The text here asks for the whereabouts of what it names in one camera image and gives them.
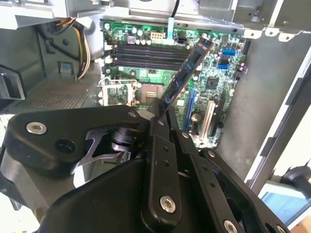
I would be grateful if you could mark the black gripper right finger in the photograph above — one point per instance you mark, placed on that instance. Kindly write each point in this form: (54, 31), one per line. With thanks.
(218, 189)

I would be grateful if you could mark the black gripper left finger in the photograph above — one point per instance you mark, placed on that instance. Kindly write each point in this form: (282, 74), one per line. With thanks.
(60, 121)

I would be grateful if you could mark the dark RAM stick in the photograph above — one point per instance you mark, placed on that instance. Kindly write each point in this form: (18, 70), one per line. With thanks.
(188, 70)

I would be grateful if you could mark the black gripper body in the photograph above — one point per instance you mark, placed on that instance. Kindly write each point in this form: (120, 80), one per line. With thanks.
(109, 206)

